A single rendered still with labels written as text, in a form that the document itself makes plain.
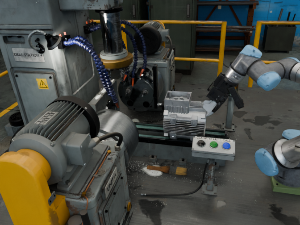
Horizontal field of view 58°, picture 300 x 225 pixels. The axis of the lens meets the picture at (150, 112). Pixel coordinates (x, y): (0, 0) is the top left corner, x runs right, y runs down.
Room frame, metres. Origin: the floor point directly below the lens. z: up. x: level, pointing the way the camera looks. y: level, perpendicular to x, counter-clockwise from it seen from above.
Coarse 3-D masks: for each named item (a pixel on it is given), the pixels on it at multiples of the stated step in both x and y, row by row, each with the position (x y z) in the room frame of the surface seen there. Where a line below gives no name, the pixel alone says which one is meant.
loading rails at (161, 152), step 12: (144, 132) 1.27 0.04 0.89; (156, 132) 1.26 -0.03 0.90; (216, 132) 1.20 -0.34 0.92; (144, 144) 1.17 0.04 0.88; (156, 144) 1.15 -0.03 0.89; (168, 144) 1.14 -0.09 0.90; (180, 144) 1.12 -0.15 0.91; (144, 156) 1.17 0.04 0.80; (156, 156) 1.15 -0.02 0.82; (168, 156) 1.14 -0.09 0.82; (180, 156) 1.12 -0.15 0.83; (192, 156) 1.10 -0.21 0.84; (216, 168) 1.04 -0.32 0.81
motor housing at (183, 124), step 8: (192, 104) 1.17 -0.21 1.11; (200, 104) 1.16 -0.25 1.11; (192, 112) 1.13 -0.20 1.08; (200, 112) 1.13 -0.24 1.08; (168, 120) 1.12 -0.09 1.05; (176, 120) 1.11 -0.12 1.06; (184, 120) 1.10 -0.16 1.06; (200, 120) 1.10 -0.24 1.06; (168, 128) 1.12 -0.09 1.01; (176, 128) 1.10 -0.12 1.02; (184, 128) 1.10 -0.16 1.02; (192, 128) 1.08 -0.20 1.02; (200, 128) 1.08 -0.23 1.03; (184, 136) 1.10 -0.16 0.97; (200, 136) 1.08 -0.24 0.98
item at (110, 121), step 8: (96, 112) 1.05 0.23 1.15; (104, 112) 1.03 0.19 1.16; (112, 112) 1.02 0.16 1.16; (120, 112) 1.04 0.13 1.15; (104, 120) 0.96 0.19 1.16; (112, 120) 0.97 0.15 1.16; (120, 120) 0.99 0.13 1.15; (128, 120) 1.01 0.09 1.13; (104, 128) 0.91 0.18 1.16; (112, 128) 0.92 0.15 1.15; (120, 128) 0.94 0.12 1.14; (128, 128) 0.97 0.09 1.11; (136, 128) 1.02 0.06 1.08; (128, 136) 0.93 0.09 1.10; (136, 136) 0.99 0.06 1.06; (128, 144) 0.90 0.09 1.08; (136, 144) 0.98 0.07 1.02; (128, 152) 0.88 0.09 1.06; (128, 160) 0.87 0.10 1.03
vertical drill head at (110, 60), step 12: (108, 24) 1.23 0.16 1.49; (120, 24) 1.27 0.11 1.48; (108, 36) 1.23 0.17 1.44; (120, 36) 1.25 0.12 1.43; (108, 48) 1.23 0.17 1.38; (120, 48) 1.25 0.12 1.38; (108, 60) 1.21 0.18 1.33; (120, 60) 1.20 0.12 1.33; (132, 60) 1.25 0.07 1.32; (120, 72) 1.22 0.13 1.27
